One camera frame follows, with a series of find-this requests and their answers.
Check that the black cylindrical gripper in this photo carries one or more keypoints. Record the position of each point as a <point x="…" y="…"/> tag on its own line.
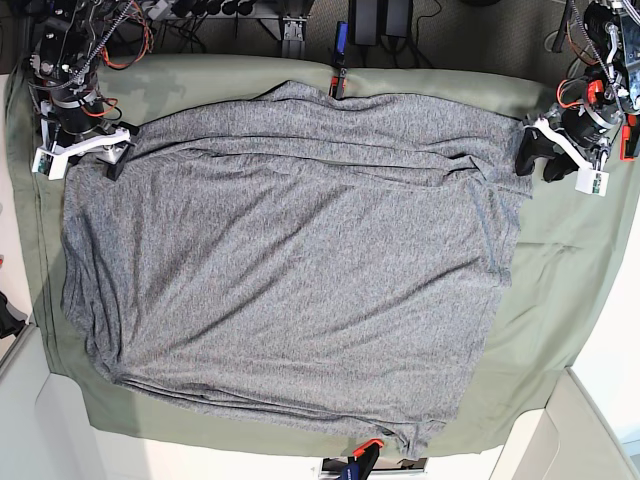
<point x="85" y="113"/>
<point x="584" y="124"/>

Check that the grey heathered T-shirt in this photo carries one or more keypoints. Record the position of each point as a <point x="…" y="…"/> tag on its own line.
<point x="319" y="264"/>

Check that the right orange black clamp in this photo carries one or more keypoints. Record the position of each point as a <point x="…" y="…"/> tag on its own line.
<point x="629" y="145"/>

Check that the orange black clamp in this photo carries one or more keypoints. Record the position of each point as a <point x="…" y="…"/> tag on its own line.
<point x="629" y="145"/>
<point x="362" y="461"/>

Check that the green table cloth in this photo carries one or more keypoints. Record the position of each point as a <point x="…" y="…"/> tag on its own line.
<point x="569" y="252"/>

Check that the white power strip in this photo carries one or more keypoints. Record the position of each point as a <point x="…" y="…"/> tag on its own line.
<point x="156" y="10"/>

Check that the black power adapter right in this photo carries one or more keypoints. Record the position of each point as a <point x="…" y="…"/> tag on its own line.
<point x="397" y="17"/>

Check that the black power adapter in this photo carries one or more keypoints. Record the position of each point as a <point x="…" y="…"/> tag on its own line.
<point x="364" y="22"/>
<point x="397" y="17"/>

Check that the black power adapter left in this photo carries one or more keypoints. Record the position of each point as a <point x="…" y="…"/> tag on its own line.
<point x="364" y="22"/>

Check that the bottom orange black clamp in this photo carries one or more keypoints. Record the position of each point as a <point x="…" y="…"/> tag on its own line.
<point x="362" y="461"/>

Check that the robot arm with orange wires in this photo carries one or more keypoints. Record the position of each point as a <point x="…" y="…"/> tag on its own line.
<point x="604" y="36"/>
<point x="73" y="46"/>

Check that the aluminium frame bracket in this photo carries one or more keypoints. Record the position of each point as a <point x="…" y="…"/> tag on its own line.
<point x="293" y="37"/>

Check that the blue clamp handle centre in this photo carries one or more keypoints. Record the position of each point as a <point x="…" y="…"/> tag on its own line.
<point x="340" y="41"/>

